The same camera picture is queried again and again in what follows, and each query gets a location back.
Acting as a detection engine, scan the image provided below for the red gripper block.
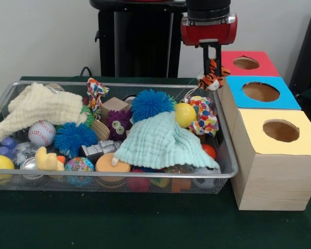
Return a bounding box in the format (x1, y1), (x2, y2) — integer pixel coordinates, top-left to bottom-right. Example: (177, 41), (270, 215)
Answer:
(180, 14), (238, 76)

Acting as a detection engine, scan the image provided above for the orange striped tiger plush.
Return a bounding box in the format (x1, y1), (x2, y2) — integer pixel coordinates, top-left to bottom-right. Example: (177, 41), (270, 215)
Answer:
(196, 59), (231, 91)

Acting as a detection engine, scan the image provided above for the large multicoloured patterned cloth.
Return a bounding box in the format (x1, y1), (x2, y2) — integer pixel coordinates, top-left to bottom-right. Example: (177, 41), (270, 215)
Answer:
(188, 95), (220, 137)

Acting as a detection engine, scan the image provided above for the blue spiky toy with eyes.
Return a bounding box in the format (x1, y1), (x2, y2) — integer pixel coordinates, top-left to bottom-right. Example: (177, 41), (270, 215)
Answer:
(131, 89), (176, 122)

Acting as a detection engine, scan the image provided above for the wooden box with three holes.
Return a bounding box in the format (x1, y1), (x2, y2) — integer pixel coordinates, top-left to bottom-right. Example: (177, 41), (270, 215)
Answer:
(210, 50), (311, 211)

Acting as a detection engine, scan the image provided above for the smooth yellow ball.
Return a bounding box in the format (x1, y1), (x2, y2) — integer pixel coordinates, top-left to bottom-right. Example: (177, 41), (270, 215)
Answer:
(175, 103), (197, 128)

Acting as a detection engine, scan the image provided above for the mint green waffle cloth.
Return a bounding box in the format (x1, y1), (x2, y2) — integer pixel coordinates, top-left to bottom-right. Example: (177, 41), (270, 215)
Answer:
(114, 111), (220, 173)

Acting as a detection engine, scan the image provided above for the purple spiky monster toy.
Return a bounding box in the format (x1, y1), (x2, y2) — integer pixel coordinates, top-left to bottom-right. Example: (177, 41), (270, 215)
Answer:
(105, 109), (133, 142)

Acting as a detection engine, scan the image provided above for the small knotted multicoloured cloth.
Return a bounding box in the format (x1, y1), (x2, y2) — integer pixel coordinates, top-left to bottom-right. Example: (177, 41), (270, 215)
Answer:
(86, 77), (110, 120)

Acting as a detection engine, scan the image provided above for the orange foam ball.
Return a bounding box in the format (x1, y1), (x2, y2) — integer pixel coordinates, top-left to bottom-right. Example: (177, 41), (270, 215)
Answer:
(95, 153), (132, 173)

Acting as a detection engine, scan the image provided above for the blue spiky ball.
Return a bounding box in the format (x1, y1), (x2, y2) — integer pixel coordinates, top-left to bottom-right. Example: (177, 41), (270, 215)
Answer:
(53, 122), (98, 159)

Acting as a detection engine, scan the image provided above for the dark green table cloth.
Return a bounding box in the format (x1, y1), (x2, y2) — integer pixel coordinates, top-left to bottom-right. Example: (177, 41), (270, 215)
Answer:
(0, 75), (311, 249)

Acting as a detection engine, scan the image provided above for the cream waffle cloth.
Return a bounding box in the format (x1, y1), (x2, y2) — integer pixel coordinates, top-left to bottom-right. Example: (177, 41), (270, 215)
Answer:
(0, 82), (88, 142)

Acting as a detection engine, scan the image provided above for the white baseball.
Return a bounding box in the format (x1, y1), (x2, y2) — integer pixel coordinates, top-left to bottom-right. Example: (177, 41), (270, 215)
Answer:
(27, 120), (56, 147)

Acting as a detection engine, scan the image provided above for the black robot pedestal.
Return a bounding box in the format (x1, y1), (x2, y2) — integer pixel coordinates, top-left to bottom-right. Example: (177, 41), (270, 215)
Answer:
(89, 0), (190, 78)

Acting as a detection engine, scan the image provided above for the black looped cable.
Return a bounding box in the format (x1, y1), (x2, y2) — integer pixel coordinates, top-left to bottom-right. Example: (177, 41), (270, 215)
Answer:
(79, 66), (94, 77)

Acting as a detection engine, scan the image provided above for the shallow wire mesh bin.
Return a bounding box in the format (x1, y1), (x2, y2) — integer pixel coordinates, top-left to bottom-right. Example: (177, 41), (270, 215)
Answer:
(0, 80), (238, 195)

